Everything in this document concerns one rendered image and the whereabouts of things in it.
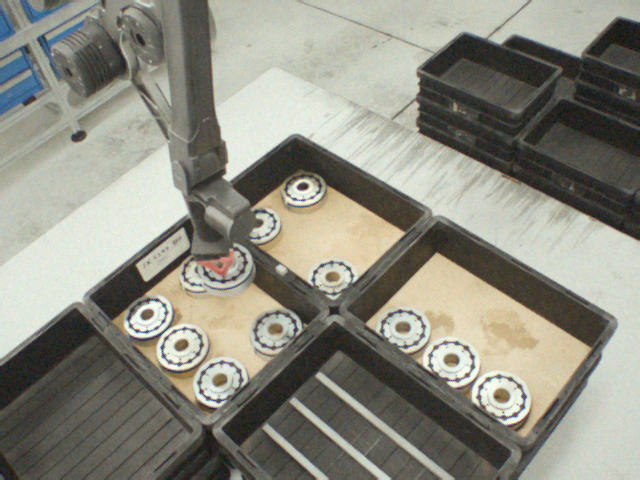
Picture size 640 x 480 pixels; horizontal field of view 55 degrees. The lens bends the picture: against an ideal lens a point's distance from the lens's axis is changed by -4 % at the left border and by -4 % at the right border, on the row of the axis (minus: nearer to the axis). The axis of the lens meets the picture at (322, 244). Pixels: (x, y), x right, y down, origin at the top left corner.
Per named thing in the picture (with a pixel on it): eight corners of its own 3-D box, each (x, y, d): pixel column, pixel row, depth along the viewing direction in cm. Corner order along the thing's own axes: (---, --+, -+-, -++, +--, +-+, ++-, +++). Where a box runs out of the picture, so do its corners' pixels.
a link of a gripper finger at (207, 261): (242, 252, 117) (233, 219, 109) (240, 283, 112) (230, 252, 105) (206, 254, 117) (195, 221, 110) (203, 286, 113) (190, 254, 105)
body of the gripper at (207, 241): (235, 212, 112) (227, 184, 106) (231, 258, 106) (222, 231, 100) (199, 214, 112) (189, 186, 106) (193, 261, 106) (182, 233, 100)
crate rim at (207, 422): (83, 304, 122) (78, 297, 120) (197, 214, 134) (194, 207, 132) (211, 434, 102) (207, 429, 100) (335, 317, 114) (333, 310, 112)
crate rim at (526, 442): (335, 317, 114) (334, 310, 112) (436, 219, 126) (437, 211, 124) (524, 456, 94) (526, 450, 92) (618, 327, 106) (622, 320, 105)
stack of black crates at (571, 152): (503, 212, 225) (515, 141, 199) (544, 165, 238) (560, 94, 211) (605, 265, 206) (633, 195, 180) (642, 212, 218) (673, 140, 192)
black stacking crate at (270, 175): (209, 243, 141) (196, 208, 132) (301, 169, 153) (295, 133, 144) (339, 343, 122) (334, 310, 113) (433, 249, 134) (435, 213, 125)
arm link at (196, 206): (199, 165, 101) (172, 186, 99) (227, 184, 98) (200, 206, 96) (208, 194, 107) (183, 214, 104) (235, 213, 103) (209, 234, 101)
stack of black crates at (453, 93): (413, 166, 244) (413, 70, 209) (456, 125, 257) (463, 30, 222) (502, 212, 225) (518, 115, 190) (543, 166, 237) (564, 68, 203)
